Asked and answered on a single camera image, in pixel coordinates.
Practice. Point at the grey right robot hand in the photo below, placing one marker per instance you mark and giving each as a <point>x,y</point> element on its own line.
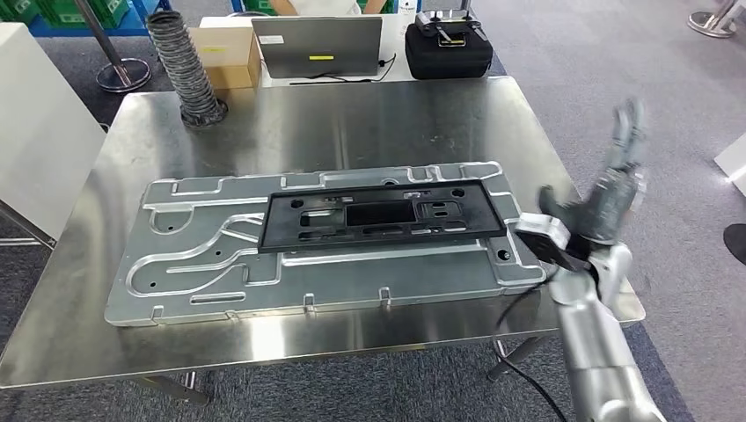
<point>609,204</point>

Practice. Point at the black plastic panel part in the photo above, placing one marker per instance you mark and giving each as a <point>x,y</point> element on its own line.
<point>484,215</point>

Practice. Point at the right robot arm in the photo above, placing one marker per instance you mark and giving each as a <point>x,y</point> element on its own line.
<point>600,361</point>

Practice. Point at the stainless steel workbench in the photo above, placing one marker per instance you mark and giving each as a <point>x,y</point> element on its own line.
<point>379,128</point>

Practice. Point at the white cabinet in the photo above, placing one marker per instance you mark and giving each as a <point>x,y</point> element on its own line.
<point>734,166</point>

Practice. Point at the dark round object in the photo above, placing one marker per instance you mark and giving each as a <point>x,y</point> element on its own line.
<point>735,244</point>

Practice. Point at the steel stanchion with round base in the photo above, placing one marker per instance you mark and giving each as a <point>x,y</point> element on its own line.
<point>711,24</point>
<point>123,76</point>

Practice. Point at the black carry case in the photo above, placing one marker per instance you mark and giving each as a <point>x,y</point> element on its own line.
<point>449,61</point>

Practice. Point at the black remote controller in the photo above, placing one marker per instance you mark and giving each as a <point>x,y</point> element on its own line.
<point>451,26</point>

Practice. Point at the aluminium fixture plate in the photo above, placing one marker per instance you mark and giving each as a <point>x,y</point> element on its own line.
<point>349,279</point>

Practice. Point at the green plastic crate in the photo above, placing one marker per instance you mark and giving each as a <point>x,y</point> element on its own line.
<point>17,9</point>
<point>256,6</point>
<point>382,6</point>
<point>58,11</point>
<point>116,11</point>

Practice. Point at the grey laptop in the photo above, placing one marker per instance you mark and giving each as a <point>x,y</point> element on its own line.
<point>317,41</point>

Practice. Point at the person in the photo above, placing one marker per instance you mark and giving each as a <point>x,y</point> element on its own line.
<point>320,6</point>

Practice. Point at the brown cardboard box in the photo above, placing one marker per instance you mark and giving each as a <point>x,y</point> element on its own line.
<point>230,58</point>

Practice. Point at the blue metal storage rack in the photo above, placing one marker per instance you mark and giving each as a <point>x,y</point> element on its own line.
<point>58,30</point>

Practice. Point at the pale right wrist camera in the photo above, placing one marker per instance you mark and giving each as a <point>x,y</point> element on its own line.
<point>542,224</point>

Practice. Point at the white panel steel frame table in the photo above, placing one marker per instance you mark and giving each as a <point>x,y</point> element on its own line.
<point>41,116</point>

